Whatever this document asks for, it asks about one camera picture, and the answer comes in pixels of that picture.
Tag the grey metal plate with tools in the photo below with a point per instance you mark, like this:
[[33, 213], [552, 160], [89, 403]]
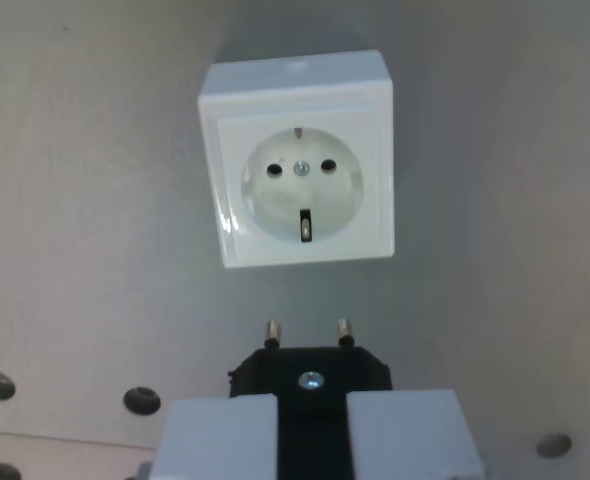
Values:
[[50, 460]]

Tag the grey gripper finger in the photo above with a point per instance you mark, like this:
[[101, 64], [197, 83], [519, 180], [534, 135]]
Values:
[[215, 440], [405, 435]]

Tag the white wall socket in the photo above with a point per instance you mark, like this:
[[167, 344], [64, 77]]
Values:
[[300, 200]]

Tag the black two-pin power plug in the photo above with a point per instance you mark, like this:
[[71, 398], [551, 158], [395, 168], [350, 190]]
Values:
[[312, 365]]

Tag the grey metal plate with socket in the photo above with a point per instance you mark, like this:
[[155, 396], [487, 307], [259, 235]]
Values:
[[75, 200]]

